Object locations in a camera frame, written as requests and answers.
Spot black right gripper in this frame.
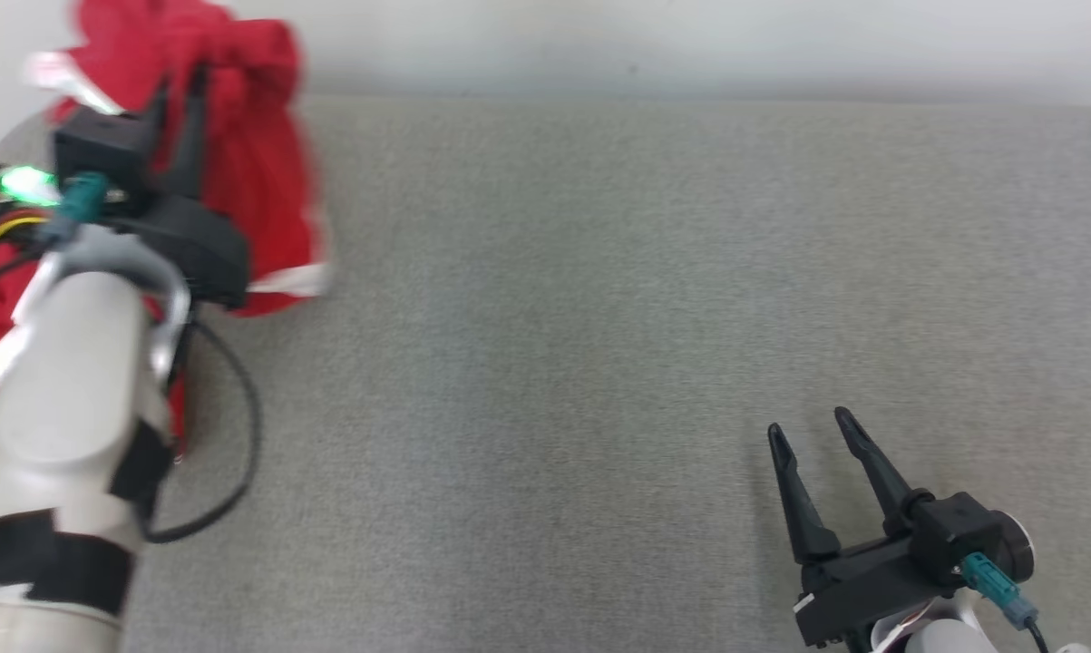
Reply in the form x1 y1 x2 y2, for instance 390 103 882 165
766 405 963 648

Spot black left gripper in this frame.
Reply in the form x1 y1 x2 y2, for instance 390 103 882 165
110 63 252 310

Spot red and white basketball jersey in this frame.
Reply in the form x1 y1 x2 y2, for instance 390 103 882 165
0 0 333 454

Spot black teal-plug right arm cable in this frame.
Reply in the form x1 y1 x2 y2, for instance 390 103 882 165
959 551 1054 653

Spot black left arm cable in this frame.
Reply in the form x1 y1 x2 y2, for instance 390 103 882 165
141 317 264 546

